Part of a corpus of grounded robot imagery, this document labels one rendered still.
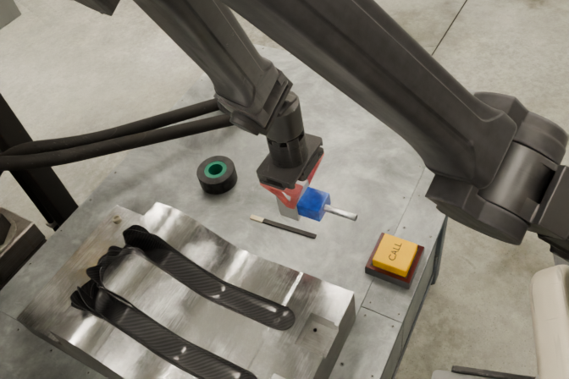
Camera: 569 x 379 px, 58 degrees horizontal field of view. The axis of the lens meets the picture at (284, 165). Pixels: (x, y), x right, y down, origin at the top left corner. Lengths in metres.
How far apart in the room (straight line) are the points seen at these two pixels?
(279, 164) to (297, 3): 0.49
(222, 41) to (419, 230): 0.62
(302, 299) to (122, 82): 2.25
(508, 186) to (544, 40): 2.45
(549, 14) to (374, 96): 2.76
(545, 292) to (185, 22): 0.31
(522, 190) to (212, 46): 0.29
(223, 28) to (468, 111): 0.22
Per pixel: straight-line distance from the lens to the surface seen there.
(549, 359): 0.34
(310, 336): 0.82
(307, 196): 0.85
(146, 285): 0.85
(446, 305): 1.82
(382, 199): 1.03
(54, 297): 0.99
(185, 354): 0.83
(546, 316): 0.35
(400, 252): 0.92
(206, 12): 0.44
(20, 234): 1.23
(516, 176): 0.46
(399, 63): 0.34
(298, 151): 0.75
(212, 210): 1.06
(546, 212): 0.47
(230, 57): 0.51
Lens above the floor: 1.61
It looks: 47 degrees down
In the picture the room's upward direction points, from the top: 11 degrees counter-clockwise
